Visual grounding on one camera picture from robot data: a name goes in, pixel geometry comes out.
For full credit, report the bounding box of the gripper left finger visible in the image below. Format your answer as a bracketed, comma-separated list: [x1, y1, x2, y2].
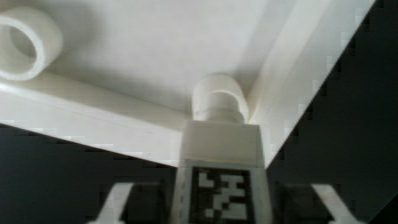
[87, 183, 135, 224]

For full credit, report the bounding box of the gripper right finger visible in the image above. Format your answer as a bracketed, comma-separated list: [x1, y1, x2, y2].
[311, 184, 364, 224]

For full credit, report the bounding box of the white square tabletop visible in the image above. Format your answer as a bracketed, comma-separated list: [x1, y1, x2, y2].
[0, 0, 376, 164]

